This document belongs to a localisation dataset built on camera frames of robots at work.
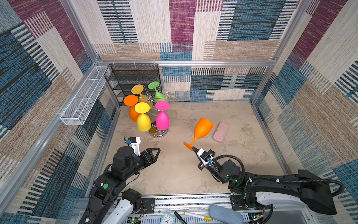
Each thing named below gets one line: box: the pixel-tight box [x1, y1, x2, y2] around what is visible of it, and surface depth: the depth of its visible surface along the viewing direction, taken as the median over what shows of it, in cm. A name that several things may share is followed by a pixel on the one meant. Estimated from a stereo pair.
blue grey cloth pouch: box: [209, 204, 244, 224], surface depth 69 cm
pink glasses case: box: [213, 121, 230, 143], surface depth 102 cm
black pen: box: [173, 210, 188, 224], surface depth 71 cm
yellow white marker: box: [183, 211, 213, 222], surface depth 71 cm
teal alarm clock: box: [159, 211, 177, 224], surface depth 70 cm
